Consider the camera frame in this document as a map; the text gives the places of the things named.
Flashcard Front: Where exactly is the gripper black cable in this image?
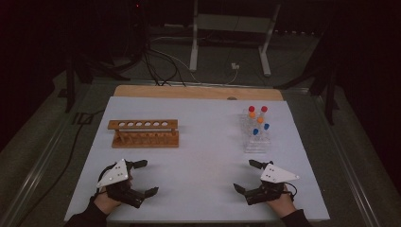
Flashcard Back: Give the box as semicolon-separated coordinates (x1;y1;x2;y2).
282;181;299;202
95;162;118;195

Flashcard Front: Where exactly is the black cable bundle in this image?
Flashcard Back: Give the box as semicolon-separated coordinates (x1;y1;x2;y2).
140;41;187;88

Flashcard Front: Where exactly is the person's left hand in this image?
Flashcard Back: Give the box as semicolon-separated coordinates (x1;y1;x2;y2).
94;189;124;217

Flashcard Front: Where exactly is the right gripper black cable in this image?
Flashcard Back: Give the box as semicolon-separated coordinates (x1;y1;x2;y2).
282;181;299;202

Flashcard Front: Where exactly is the white table mat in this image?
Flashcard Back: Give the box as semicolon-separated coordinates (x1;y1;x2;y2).
64;96;331;223

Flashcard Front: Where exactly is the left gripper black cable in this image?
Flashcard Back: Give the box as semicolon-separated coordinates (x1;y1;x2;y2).
95;162;118;195

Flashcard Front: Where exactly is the black tripod stand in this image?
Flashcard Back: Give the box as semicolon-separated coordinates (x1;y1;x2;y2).
273;60;340;126
64;53;131;114

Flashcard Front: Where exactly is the wooden test tube rack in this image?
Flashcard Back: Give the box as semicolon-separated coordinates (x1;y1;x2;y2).
107;118;180;149

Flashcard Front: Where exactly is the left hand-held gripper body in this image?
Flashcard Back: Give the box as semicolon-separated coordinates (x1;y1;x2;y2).
96;158;147;210

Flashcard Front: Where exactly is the clear plastic test tube rack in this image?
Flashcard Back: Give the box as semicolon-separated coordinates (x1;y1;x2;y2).
240;107;272;154

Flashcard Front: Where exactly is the white cable with plug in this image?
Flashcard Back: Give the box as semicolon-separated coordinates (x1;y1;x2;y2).
224;61;241;86

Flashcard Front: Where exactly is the person's right hand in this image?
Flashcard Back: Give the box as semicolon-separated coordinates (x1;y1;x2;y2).
267;184;298;218

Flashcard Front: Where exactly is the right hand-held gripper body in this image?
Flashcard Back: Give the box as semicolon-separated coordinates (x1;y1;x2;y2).
244;163;300;206

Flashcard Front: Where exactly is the grey metal stand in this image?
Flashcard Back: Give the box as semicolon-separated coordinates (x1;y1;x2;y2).
188;0;282;78

